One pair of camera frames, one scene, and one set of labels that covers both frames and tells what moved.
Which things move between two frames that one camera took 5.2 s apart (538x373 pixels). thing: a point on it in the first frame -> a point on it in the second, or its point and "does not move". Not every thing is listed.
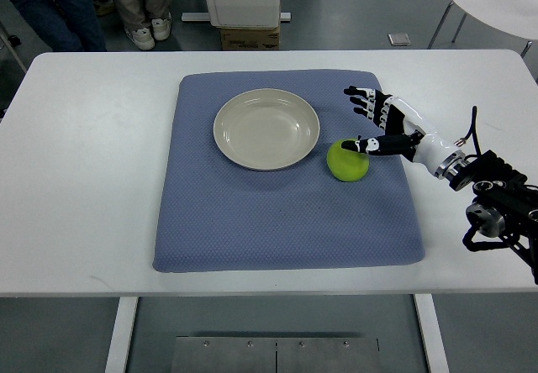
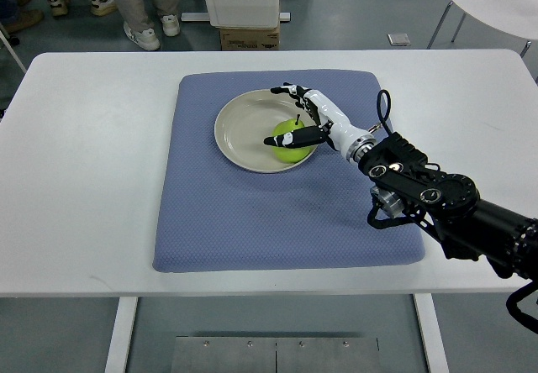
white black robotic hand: (407, 133) -> (333, 126)
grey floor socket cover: (399, 39) does not move
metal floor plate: (276, 354) does not move
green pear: (347, 165) -> (291, 154)
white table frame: (123, 328) does not move
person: (60, 4) -> (12, 17)
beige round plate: (266, 128) does not move
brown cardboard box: (250, 39) does not move
